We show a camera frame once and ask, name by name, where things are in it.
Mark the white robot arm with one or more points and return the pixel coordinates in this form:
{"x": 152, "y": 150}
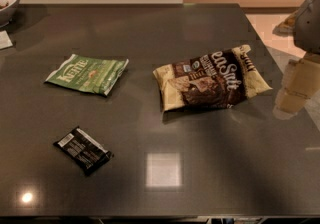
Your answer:
{"x": 306, "y": 28}

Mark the brown sea salt chip bag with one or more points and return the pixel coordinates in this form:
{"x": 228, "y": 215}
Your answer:
{"x": 217, "y": 80}

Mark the green kettle chip bag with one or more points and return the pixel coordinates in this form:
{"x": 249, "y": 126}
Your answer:
{"x": 88, "y": 75}

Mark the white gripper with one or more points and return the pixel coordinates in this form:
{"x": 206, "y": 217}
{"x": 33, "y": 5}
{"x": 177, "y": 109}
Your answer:
{"x": 308, "y": 23}

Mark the white paper card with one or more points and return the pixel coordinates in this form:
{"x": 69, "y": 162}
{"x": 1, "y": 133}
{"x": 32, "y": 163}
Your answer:
{"x": 5, "y": 41}

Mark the black rxbar chocolate wrapper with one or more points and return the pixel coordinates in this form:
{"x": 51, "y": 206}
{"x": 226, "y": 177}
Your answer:
{"x": 85, "y": 151}

